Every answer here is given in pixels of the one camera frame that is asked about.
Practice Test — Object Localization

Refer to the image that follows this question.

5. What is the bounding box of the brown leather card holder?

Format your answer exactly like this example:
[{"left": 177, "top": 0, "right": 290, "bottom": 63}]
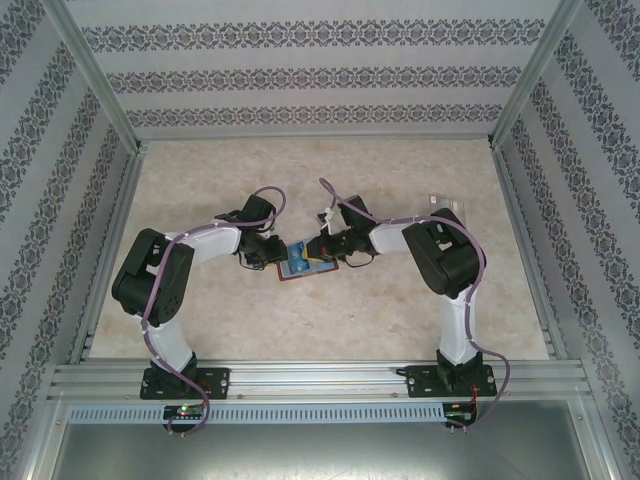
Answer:
[{"left": 276, "top": 239, "right": 341, "bottom": 283}]

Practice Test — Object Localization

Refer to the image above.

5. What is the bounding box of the blue credit card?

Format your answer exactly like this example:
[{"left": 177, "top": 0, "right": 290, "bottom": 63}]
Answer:
[{"left": 286, "top": 241, "right": 315, "bottom": 275}]

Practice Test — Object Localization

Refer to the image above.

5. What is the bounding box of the clear acrylic card stand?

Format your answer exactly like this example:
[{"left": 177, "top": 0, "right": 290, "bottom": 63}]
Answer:
[{"left": 417, "top": 192, "right": 470, "bottom": 227}]

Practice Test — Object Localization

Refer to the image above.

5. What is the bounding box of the wide aluminium extrusion beam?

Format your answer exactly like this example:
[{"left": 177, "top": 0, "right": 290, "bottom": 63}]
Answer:
[{"left": 47, "top": 362, "right": 599, "bottom": 403}]

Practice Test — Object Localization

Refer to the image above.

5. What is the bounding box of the grey metal sheet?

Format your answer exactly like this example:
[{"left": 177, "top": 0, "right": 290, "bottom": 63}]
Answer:
[{"left": 47, "top": 422, "right": 599, "bottom": 480}]

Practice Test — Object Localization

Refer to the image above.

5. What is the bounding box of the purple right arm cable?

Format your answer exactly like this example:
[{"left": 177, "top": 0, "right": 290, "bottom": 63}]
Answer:
[{"left": 318, "top": 177, "right": 514, "bottom": 431}]

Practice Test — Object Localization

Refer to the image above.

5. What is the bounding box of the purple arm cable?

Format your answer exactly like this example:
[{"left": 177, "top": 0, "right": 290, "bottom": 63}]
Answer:
[
  {"left": 140, "top": 185, "right": 289, "bottom": 435},
  {"left": 318, "top": 177, "right": 514, "bottom": 431}
]

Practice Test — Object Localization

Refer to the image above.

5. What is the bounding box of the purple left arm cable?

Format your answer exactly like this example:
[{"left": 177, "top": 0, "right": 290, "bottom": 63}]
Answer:
[{"left": 140, "top": 185, "right": 289, "bottom": 435}]

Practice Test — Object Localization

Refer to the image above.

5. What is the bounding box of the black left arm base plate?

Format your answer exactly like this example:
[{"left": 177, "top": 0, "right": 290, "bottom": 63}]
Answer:
[{"left": 141, "top": 367, "right": 232, "bottom": 401}]

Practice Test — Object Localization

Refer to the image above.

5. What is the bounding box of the aluminium frame rail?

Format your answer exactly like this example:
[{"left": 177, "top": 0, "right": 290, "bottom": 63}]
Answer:
[
  {"left": 69, "top": 142, "right": 151, "bottom": 364},
  {"left": 489, "top": 142, "right": 570, "bottom": 361}
]

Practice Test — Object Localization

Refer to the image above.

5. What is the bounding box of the slotted grey cable duct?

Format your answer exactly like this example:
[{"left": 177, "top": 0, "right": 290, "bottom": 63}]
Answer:
[{"left": 66, "top": 403, "right": 447, "bottom": 422}]

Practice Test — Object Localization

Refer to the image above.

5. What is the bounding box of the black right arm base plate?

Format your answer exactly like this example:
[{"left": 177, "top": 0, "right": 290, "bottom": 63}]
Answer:
[{"left": 407, "top": 364, "right": 499, "bottom": 400}]

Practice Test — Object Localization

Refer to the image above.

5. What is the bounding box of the aluminium frame post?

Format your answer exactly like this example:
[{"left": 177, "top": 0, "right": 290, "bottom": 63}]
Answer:
[
  {"left": 42, "top": 0, "right": 149, "bottom": 156},
  {"left": 579, "top": 392, "right": 626, "bottom": 480},
  {"left": 487, "top": 0, "right": 587, "bottom": 151},
  {"left": 19, "top": 392, "right": 69, "bottom": 480}
]

